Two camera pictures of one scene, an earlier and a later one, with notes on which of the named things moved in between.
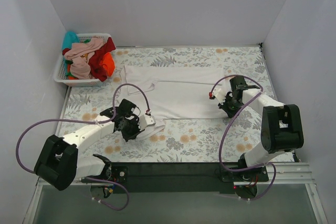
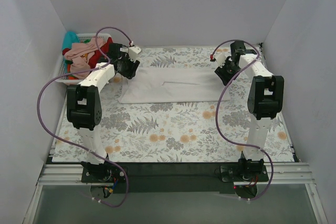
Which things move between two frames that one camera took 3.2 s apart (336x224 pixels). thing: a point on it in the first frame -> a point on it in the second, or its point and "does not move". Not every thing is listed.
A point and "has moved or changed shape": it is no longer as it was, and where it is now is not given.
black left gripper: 130,130 -> 129,67
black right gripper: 230,107 -> 224,71
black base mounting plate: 179,177 does not move
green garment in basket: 69,75 does not move
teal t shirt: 69,38 does not move
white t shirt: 172,92 has moved or changed shape
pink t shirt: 81,53 does not move
